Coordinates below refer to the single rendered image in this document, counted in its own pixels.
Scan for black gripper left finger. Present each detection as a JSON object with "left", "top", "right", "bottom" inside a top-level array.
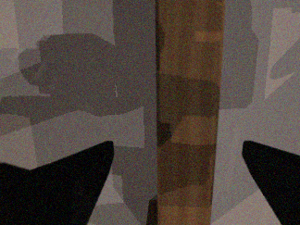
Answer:
[{"left": 0, "top": 141, "right": 114, "bottom": 225}]

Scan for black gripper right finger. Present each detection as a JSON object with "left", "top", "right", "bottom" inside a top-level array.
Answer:
[{"left": 242, "top": 141, "right": 300, "bottom": 225}]

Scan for brown wooden post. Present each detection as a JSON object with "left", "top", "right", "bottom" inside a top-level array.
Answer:
[{"left": 146, "top": 200, "right": 158, "bottom": 225}]

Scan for brown wooden board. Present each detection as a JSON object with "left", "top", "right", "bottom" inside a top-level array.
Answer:
[{"left": 155, "top": 0, "right": 225, "bottom": 225}]

